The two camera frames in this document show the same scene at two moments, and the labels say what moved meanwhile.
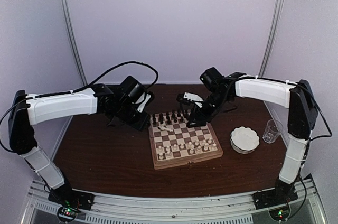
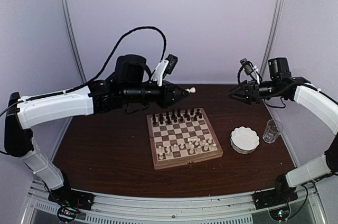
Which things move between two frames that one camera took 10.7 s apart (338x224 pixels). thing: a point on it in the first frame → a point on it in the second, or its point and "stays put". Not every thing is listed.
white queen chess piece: [164, 128] → [193, 139]
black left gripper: [139, 124] → [168, 99]
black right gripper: [197, 113] → [252, 92]
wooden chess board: [172, 143] stays put
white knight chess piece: [168, 154] stays put
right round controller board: [280, 214] stays put
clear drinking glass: [273, 129] stays put
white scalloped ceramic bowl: [244, 140] stays put
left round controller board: [67, 213] stays put
